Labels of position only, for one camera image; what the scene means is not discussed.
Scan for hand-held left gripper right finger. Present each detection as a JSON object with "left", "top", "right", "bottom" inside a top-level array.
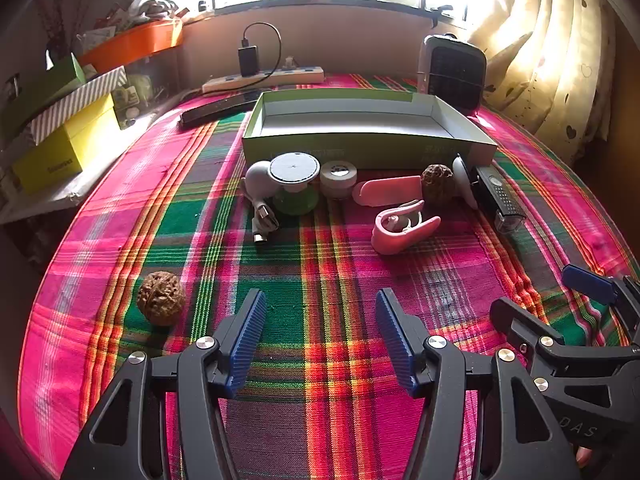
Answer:
[{"left": 375, "top": 287, "right": 581, "bottom": 480}]

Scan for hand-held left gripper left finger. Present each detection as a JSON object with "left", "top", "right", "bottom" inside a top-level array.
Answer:
[{"left": 60, "top": 287, "right": 268, "bottom": 480}]

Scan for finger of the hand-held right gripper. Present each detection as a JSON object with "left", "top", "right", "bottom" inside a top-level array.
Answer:
[
  {"left": 489, "top": 297, "right": 626, "bottom": 376},
  {"left": 561, "top": 264, "right": 640, "bottom": 348}
]

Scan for brown walnut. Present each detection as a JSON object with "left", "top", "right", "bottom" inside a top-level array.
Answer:
[
  {"left": 136, "top": 271, "right": 187, "bottom": 328},
  {"left": 421, "top": 162, "right": 456, "bottom": 193}
]

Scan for pink clip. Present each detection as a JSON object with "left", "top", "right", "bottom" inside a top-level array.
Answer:
[
  {"left": 371, "top": 199, "right": 442, "bottom": 256},
  {"left": 351, "top": 175, "right": 423, "bottom": 208}
]

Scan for white usb cable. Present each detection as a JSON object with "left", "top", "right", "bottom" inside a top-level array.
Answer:
[{"left": 244, "top": 160, "right": 282, "bottom": 251}]

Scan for black silver bike light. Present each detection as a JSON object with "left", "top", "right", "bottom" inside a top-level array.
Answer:
[{"left": 472, "top": 164, "right": 528, "bottom": 235}]

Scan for white round case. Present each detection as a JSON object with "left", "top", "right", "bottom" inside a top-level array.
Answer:
[{"left": 319, "top": 160, "right": 360, "bottom": 200}]

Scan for white disc stand green base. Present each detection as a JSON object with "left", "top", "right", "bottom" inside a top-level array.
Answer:
[{"left": 269, "top": 152, "right": 321, "bottom": 216}]

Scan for green cardboard box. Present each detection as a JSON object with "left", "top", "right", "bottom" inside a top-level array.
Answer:
[{"left": 241, "top": 89, "right": 499, "bottom": 171}]

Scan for pink green plaid cloth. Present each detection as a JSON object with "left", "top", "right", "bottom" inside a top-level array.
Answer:
[{"left": 17, "top": 72, "right": 640, "bottom": 480}]

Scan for cream patterned curtain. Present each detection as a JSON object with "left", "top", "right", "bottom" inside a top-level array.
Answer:
[{"left": 465, "top": 0, "right": 631, "bottom": 161}]

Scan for black phone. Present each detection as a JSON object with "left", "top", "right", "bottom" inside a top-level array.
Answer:
[{"left": 179, "top": 90, "right": 261, "bottom": 128}]

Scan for grey mini fan heater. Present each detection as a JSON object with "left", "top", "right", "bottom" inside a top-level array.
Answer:
[{"left": 416, "top": 33, "right": 488, "bottom": 113}]

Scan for yellow box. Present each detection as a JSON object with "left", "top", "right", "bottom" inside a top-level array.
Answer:
[{"left": 11, "top": 92, "right": 123, "bottom": 196}]

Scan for white power strip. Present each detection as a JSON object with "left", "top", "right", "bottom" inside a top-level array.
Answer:
[{"left": 201, "top": 65, "right": 326, "bottom": 95}]

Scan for clear plastic storage box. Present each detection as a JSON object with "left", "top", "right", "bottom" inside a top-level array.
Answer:
[{"left": 122, "top": 50, "right": 182, "bottom": 126}]

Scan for black charger adapter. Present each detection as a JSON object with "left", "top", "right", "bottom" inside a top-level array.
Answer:
[{"left": 239, "top": 46, "right": 260, "bottom": 78}]

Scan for striped box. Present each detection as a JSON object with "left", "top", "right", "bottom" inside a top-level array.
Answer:
[{"left": 30, "top": 66, "right": 128, "bottom": 146}]

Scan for black window latch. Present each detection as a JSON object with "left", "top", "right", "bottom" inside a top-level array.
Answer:
[{"left": 425, "top": 5, "right": 453, "bottom": 28}]

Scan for orange tray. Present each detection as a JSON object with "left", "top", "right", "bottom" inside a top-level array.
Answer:
[{"left": 75, "top": 17, "right": 185, "bottom": 75}]

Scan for white printed card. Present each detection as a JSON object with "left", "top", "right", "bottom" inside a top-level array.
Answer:
[{"left": 82, "top": 27, "right": 116, "bottom": 51}]

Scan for dried red twigs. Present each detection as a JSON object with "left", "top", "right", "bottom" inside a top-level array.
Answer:
[{"left": 35, "top": 0, "right": 96, "bottom": 56}]

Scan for black charger cable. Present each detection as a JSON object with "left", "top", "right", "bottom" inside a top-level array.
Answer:
[{"left": 241, "top": 21, "right": 283, "bottom": 88}]

